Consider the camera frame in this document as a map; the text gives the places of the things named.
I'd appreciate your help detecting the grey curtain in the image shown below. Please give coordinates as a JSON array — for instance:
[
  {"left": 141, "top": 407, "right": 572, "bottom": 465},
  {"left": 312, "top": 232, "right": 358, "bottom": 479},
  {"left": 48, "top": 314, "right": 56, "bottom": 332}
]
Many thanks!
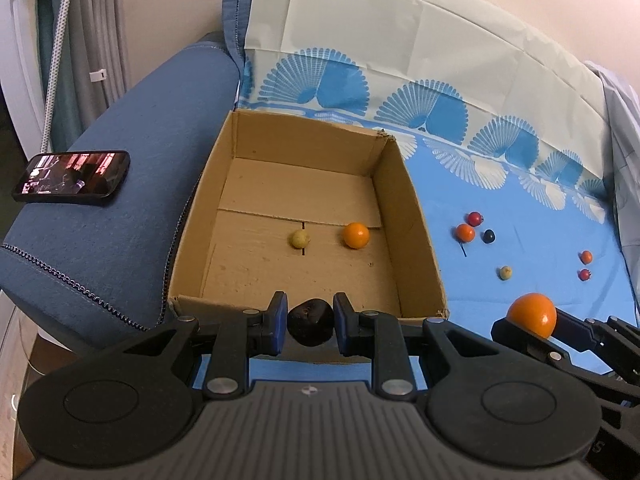
[{"left": 65, "top": 0, "right": 133, "bottom": 111}]

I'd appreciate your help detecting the dark plum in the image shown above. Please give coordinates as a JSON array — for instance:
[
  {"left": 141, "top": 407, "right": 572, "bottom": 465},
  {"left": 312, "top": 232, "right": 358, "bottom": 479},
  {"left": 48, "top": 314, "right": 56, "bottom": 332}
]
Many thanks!
[{"left": 287, "top": 297, "right": 335, "bottom": 347}]

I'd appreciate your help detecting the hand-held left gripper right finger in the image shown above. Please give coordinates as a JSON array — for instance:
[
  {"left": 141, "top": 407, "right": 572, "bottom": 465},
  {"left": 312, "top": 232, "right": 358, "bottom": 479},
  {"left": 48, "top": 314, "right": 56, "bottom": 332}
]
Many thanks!
[{"left": 333, "top": 291, "right": 501, "bottom": 401}]

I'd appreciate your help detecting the pale grey cloth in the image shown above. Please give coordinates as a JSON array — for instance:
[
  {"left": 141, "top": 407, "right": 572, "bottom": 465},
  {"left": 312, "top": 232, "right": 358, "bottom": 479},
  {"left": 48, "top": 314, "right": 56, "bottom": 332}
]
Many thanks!
[{"left": 585, "top": 60, "right": 640, "bottom": 321}]

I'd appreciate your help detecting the brown cardboard box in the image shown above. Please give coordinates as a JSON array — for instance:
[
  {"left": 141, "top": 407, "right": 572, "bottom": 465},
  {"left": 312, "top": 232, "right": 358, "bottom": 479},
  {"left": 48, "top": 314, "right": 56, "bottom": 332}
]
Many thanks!
[{"left": 167, "top": 109, "right": 449, "bottom": 367}]

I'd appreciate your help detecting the black smartphone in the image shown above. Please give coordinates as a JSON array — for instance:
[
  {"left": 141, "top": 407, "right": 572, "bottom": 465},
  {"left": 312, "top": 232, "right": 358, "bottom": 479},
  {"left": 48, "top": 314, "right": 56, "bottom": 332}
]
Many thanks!
[{"left": 12, "top": 150, "right": 132, "bottom": 206}]

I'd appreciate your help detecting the teal curtain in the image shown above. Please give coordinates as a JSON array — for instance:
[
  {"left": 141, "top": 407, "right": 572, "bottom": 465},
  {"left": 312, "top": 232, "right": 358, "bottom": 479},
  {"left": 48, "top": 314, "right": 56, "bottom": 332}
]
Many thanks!
[{"left": 35, "top": 0, "right": 83, "bottom": 136}]

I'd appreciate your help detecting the small mandarin with stem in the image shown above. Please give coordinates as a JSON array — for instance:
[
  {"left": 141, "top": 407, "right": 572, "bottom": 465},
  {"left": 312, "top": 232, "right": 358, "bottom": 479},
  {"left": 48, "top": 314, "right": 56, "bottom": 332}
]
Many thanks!
[{"left": 455, "top": 224, "right": 476, "bottom": 258}]

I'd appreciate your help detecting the white window frame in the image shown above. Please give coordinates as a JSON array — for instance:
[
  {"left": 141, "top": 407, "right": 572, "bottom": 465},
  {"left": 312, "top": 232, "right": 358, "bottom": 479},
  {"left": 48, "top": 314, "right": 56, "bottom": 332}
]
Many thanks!
[{"left": 0, "top": 0, "right": 51, "bottom": 161}]

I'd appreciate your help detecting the blue fan-print cloth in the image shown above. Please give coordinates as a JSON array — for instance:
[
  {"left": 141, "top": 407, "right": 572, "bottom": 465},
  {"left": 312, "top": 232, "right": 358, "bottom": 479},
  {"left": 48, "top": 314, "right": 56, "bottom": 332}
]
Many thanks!
[{"left": 192, "top": 0, "right": 640, "bottom": 391}]

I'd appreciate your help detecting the orange mandarin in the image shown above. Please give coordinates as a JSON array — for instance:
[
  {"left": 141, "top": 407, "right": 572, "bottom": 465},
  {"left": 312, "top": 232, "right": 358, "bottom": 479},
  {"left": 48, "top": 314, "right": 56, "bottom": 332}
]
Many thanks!
[
  {"left": 343, "top": 222, "right": 371, "bottom": 249},
  {"left": 506, "top": 292, "right": 558, "bottom": 339}
]

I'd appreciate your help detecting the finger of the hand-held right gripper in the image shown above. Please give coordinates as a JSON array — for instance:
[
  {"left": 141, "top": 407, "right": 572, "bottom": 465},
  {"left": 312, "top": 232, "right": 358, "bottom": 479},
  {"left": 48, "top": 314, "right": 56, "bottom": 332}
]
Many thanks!
[
  {"left": 552, "top": 309, "right": 640, "bottom": 358},
  {"left": 491, "top": 317, "right": 568, "bottom": 367}
]

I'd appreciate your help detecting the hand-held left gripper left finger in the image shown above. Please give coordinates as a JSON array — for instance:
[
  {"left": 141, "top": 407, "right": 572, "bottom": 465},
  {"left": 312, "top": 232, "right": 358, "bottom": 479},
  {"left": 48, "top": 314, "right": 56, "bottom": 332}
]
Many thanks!
[{"left": 117, "top": 290, "right": 290, "bottom": 401}]

